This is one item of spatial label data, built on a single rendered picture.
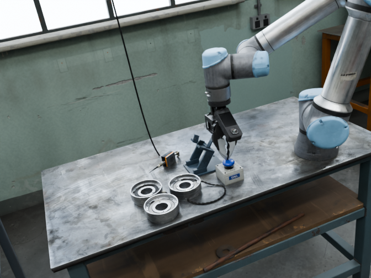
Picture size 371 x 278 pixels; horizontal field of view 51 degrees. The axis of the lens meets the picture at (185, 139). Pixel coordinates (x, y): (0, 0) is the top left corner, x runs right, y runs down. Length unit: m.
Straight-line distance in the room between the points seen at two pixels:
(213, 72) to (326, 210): 0.74
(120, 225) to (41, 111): 1.68
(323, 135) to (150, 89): 1.82
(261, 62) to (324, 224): 0.70
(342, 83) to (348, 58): 0.07
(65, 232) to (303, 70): 2.62
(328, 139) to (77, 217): 0.81
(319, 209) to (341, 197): 0.12
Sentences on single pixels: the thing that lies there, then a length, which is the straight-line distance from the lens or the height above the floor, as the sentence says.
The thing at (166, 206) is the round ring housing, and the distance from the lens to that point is 1.21.
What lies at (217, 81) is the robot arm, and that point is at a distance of 1.16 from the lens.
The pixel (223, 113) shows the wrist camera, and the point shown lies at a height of 1.05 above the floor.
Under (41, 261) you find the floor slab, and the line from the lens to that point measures 2.52.
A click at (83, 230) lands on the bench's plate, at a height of 0.80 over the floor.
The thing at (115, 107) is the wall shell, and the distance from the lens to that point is 2.82.
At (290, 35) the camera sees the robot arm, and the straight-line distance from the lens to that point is 1.27.
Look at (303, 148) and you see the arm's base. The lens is 1.40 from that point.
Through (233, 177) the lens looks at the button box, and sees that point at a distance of 1.29.
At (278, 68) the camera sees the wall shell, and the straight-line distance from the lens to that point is 3.29.
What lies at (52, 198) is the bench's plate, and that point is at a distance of 1.45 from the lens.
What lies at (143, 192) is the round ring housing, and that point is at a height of 0.82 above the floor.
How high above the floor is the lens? 1.52
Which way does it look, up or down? 26 degrees down
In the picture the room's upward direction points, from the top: 9 degrees counter-clockwise
